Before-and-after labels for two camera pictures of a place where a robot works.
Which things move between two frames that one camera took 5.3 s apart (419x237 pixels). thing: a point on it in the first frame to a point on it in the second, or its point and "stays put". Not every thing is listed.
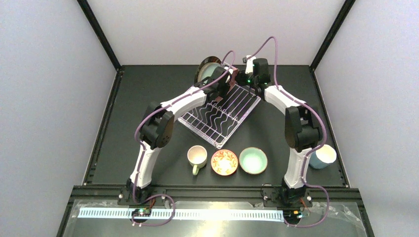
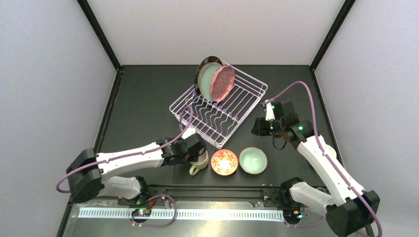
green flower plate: [206, 70] stays put
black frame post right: [336, 24] stays put
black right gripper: [242, 77] to [259, 126]
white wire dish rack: [218, 122] stays put
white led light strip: [185, 214] stays put
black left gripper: [231, 80] to [199, 149]
